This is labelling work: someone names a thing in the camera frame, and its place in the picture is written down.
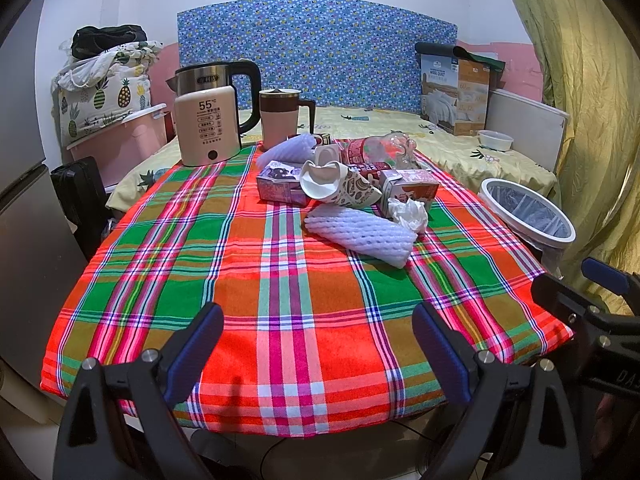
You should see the white tissue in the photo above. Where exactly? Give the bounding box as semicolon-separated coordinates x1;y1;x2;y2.
387;198;428;234

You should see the pink white small carton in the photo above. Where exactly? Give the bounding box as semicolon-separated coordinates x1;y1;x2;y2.
380;169;439;218

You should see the long white foam net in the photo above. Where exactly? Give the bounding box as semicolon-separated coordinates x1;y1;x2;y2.
304;204;418;269

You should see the clear crushed plastic bottle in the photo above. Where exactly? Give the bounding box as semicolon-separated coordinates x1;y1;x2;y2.
336;131;418;169

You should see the crushed patterned paper cup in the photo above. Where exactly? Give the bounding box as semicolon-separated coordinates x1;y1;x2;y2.
299;160;382;209

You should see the purple milk carton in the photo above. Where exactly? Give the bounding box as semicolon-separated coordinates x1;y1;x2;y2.
256;160;309;207

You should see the red drink can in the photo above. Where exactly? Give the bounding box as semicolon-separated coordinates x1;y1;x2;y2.
348;162;392;185

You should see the white yogurt cup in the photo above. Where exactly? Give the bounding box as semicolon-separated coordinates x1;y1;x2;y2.
314;143;341;166

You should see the white trash bin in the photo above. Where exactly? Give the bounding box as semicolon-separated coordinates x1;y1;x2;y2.
478;178;576;278

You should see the white panel board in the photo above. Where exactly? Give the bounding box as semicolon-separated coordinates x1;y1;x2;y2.
486;89;570;172

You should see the silver refrigerator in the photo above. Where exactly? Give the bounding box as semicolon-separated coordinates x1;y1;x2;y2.
0;0;87;388

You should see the white plastic bowl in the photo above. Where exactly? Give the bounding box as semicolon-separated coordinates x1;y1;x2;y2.
477;130;513;152

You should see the yellow patterned bed sheet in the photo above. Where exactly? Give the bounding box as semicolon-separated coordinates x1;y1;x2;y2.
105;104;560;213

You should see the red plaid tablecloth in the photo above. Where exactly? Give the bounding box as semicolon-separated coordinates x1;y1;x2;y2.
40;148;570;437

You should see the olive green curtain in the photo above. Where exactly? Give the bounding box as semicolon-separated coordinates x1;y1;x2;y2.
513;0;639;314

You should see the black suitcase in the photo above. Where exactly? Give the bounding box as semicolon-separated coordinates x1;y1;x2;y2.
51;156;113;260

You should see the bedding product box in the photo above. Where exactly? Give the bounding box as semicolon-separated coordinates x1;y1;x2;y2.
414;42;506;136

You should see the pink storage bin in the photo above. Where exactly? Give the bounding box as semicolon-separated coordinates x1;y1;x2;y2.
67;103;167;186

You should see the cream electric kettle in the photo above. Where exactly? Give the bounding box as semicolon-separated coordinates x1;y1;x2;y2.
166;60;262;167

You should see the pineapple print bedding pile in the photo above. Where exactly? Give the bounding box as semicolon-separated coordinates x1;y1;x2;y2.
52;40;163;148

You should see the pink brown lidded mug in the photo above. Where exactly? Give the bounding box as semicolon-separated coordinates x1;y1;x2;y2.
259;88;317;151

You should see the blue floral headboard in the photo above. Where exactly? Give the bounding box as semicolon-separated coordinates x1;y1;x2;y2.
177;0;458;113

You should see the black clothing bundle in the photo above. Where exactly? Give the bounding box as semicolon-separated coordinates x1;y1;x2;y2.
70;25;148;60

